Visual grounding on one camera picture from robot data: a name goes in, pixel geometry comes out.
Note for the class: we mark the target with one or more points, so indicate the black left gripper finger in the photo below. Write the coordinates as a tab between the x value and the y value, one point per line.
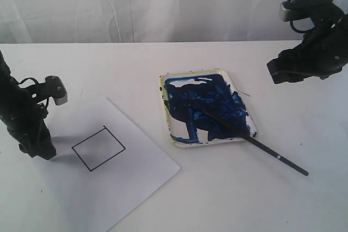
43	147

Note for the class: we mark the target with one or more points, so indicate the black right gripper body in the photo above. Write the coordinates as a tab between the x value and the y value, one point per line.
323	50

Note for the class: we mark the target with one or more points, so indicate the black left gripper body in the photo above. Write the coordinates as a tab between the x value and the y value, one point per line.
24	118

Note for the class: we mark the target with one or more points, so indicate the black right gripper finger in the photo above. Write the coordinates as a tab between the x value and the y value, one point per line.
287	68

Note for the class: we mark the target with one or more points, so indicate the white paper with square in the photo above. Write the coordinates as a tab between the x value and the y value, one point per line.
104	168

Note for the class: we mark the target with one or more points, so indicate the black paintbrush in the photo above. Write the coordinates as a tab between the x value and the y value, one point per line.
253	141

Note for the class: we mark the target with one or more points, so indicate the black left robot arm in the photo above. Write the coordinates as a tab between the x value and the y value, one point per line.
10	83

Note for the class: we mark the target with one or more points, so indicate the white tray with blue paint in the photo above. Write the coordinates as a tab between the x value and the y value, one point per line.
189	98

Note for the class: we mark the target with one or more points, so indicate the white backdrop curtain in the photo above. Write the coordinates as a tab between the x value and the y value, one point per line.
72	21

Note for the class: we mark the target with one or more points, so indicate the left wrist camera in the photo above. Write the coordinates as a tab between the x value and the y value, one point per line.
52	87

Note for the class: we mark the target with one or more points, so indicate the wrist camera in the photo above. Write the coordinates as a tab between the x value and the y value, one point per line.
52	87
291	10

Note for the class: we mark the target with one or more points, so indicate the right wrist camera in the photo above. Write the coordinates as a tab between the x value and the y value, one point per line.
291	10

